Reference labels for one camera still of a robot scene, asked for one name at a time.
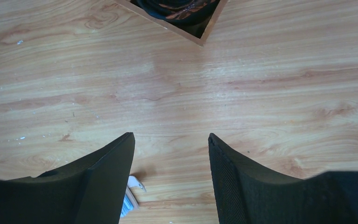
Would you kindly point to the black red rolled sock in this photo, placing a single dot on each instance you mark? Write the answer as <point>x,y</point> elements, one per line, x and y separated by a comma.
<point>179,12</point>

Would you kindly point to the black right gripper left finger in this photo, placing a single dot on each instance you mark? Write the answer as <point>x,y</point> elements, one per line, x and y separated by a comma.
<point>89,190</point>

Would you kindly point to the brown wooden divided tray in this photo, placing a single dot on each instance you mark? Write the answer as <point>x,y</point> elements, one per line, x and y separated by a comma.
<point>198,34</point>

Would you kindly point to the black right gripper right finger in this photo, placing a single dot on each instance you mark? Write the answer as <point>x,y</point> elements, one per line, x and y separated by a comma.
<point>247,192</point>

